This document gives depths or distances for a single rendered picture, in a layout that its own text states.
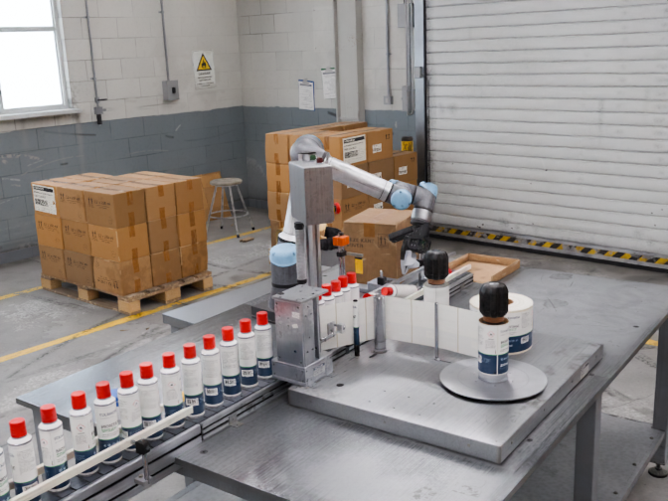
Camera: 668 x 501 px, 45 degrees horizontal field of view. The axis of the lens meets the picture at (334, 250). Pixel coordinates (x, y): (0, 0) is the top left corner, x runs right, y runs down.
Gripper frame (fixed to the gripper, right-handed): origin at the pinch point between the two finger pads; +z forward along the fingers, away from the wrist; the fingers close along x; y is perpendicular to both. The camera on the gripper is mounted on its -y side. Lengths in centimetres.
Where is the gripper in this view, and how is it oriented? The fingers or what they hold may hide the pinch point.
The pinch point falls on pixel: (403, 270)
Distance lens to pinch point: 306.0
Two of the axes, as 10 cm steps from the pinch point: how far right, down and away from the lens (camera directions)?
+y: 8.1, 1.2, -5.7
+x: 5.2, 2.9, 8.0
